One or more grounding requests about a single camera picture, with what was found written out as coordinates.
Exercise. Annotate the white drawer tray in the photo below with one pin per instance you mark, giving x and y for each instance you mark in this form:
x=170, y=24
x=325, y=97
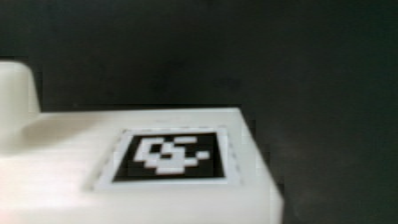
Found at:
x=127, y=167

